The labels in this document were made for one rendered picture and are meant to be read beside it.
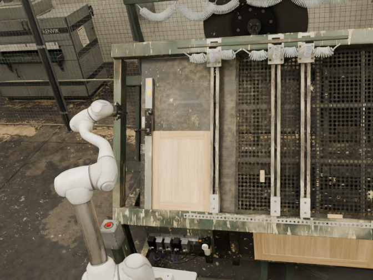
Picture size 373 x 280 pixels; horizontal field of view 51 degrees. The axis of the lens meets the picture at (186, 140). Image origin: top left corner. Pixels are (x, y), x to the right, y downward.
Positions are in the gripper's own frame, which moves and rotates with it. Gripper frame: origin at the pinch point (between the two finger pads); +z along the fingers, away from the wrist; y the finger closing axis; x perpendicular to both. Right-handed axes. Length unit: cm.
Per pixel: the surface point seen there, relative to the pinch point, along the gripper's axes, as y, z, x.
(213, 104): -6, 11, 63
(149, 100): -9.4, 11.5, 15.1
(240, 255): 112, 64, 75
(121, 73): -30.0, 10.8, -7.0
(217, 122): 7, 8, 66
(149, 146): 23.6, 11.5, 15.5
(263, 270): 122, 62, 94
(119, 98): -11.9, 10.5, -8.0
